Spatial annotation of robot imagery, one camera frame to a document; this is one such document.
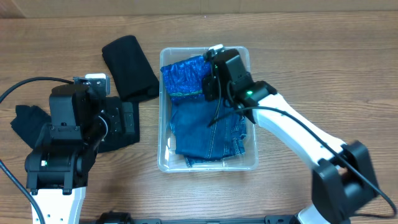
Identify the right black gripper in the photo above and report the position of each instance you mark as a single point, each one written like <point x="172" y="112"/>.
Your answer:
<point x="211" y="83"/>

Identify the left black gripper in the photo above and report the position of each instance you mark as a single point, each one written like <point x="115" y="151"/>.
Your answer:
<point x="125" y="118"/>

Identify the sparkly blue cloth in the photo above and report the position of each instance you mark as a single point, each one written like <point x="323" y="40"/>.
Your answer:
<point x="183" y="79"/>

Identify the blue jeans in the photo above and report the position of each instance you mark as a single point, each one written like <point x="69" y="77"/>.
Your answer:
<point x="198" y="142"/>

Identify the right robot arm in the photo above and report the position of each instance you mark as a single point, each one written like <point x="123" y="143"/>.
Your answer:
<point x="343" y="178"/>

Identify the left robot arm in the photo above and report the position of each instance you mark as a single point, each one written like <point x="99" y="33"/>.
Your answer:
<point x="83" y="122"/>

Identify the clear plastic container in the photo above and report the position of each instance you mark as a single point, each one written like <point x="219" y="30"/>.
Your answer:
<point x="168" y="160"/>

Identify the black rolled cloth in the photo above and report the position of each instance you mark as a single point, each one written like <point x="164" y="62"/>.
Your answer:
<point x="132" y="73"/>

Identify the small black crumpled cloth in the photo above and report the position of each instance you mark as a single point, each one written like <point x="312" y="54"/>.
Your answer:
<point x="31" y="124"/>

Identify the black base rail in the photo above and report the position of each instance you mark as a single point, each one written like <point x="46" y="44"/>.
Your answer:
<point x="125" y="218"/>

